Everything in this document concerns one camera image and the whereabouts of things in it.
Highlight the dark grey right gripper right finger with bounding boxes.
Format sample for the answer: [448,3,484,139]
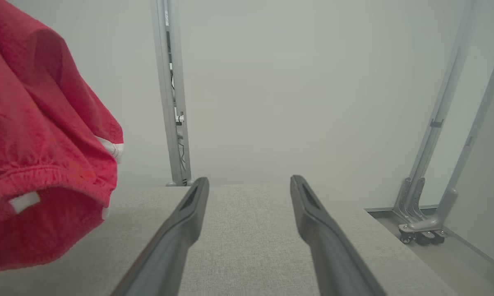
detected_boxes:
[290,175,387,296]

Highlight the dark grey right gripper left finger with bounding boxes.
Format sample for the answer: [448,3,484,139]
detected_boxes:
[111,177,210,296]

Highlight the red shorts with white stripe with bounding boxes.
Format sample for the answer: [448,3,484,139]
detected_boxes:
[0,0,125,275]

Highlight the grey wheeled stand leg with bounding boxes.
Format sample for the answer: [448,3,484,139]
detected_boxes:
[398,27,494,246]
[393,0,478,225]

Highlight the grey partition post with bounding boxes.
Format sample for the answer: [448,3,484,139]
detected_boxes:
[150,0,192,187]

